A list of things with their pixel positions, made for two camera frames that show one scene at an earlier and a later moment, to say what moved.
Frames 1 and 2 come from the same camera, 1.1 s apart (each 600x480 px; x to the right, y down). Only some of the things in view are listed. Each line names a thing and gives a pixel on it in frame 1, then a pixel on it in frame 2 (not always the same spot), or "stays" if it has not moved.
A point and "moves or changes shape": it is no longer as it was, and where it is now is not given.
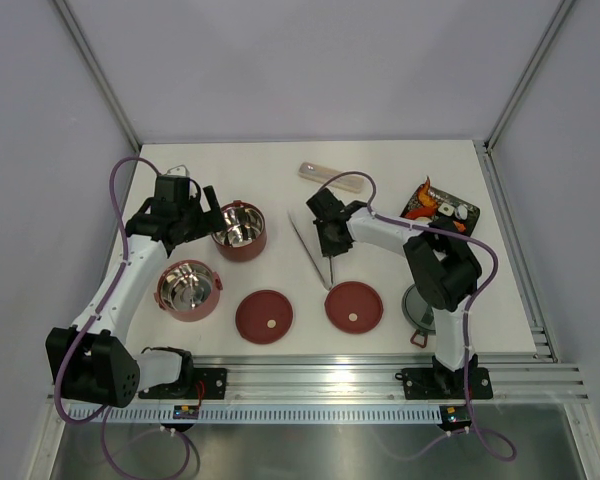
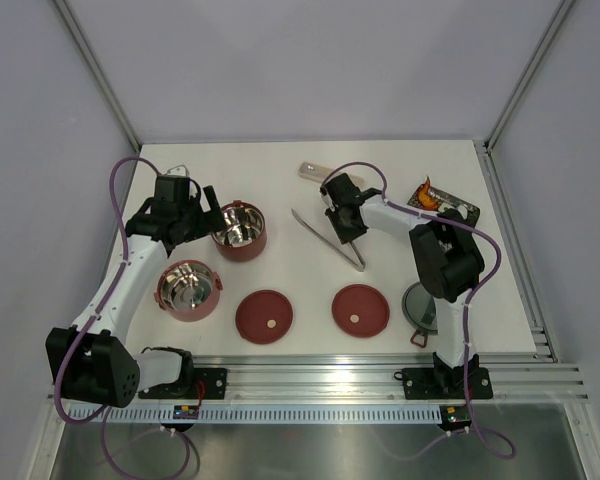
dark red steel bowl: (245, 236) stays
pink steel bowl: (188, 290) stays
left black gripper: (206, 225) stays
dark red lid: (353, 307) moves or changes shape
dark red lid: (263, 316) stays
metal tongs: (315, 249) → (356, 261)
